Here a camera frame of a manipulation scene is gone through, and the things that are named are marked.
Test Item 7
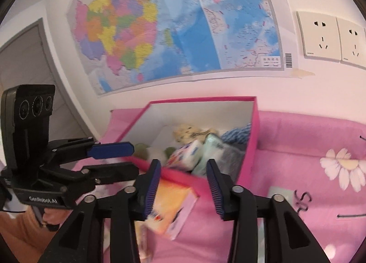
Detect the colourful wall map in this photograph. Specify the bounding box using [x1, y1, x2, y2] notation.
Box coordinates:
[67, 0, 300, 97]

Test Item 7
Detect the white printed tissue pack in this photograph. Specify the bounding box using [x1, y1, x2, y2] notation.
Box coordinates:
[167, 140, 204, 172]

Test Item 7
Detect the grey wooden door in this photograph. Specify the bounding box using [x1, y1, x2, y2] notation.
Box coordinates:
[0, 18, 96, 145]

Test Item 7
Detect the person's left hand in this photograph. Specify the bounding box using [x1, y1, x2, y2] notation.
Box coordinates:
[43, 208, 68, 225]

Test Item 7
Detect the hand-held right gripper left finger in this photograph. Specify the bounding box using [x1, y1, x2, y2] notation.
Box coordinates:
[38, 158, 161, 263]

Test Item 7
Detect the person's left forearm orange sleeve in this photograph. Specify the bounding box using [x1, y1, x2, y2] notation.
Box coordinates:
[0, 205, 59, 255]

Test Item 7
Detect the grey cloth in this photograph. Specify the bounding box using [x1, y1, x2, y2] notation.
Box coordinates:
[221, 146, 247, 181]

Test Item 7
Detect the blue white checked cloth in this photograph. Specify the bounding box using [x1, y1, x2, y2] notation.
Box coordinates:
[221, 122, 253, 145]

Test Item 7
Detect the green plush toy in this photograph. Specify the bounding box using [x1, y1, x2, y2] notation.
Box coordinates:
[134, 143, 150, 159]

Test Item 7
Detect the pink cardboard box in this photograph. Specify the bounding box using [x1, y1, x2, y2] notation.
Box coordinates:
[114, 96, 260, 193]

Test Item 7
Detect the green white tissue pack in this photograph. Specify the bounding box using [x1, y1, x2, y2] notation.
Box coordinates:
[191, 134, 227, 177]

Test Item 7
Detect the white wall socket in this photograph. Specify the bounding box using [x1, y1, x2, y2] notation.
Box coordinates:
[336, 17, 366, 65]
[296, 11, 342, 61]

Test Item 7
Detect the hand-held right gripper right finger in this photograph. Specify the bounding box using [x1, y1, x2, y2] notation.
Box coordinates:
[206, 158, 326, 263]

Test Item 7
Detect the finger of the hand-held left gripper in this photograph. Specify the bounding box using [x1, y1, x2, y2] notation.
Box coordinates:
[67, 162, 141, 185]
[48, 137, 135, 164]

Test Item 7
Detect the orange tissue pack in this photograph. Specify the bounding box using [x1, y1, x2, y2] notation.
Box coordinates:
[144, 179, 199, 241]

